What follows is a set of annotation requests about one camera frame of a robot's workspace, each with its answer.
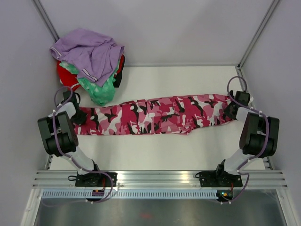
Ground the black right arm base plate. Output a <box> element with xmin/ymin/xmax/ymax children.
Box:
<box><xmin>195</xmin><ymin>171</ymin><xmax>243</xmax><ymax>187</ymax></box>

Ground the aluminium right corner post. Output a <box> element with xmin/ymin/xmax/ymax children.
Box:
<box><xmin>236</xmin><ymin>0</ymin><xmax>281</xmax><ymax>70</ymax></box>

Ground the green tie-dye garment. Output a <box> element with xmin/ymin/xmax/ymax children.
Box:
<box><xmin>60</xmin><ymin>62</ymin><xmax>119</xmax><ymax>106</ymax></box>

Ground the red garment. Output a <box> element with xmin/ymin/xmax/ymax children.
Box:
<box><xmin>56</xmin><ymin>61</ymin><xmax>81</xmax><ymax>91</ymax></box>

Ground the aluminium front rail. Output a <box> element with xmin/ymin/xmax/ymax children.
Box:
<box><xmin>32</xmin><ymin>170</ymin><xmax>288</xmax><ymax>190</ymax></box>

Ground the white slotted cable duct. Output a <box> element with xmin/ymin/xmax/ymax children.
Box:
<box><xmin>42</xmin><ymin>189</ymin><xmax>217</xmax><ymax>199</ymax></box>

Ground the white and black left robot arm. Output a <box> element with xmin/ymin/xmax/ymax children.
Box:
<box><xmin>37</xmin><ymin>90</ymin><xmax>103</xmax><ymax>187</ymax></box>

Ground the aluminium left side rail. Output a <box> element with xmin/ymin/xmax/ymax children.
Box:
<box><xmin>44</xmin><ymin>155</ymin><xmax>53</xmax><ymax>170</ymax></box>

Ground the black garment in pile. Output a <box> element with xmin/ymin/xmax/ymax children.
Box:
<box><xmin>112</xmin><ymin>55</ymin><xmax>126</xmax><ymax>89</ymax></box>

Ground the purple shirt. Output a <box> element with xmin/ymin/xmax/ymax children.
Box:
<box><xmin>50</xmin><ymin>28</ymin><xmax>124</xmax><ymax>87</ymax></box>

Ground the aluminium corner post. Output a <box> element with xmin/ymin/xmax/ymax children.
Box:
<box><xmin>32</xmin><ymin>0</ymin><xmax>59</xmax><ymax>42</ymax></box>
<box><xmin>236</xmin><ymin>0</ymin><xmax>281</xmax><ymax>70</ymax></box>

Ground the aluminium left corner post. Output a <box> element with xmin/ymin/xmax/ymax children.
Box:
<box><xmin>32</xmin><ymin>0</ymin><xmax>59</xmax><ymax>42</ymax></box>

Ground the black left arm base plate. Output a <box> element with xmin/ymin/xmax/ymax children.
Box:
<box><xmin>75</xmin><ymin>172</ymin><xmax>118</xmax><ymax>187</ymax></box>

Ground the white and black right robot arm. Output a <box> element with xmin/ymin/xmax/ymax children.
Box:
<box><xmin>214</xmin><ymin>90</ymin><xmax>280</xmax><ymax>186</ymax></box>

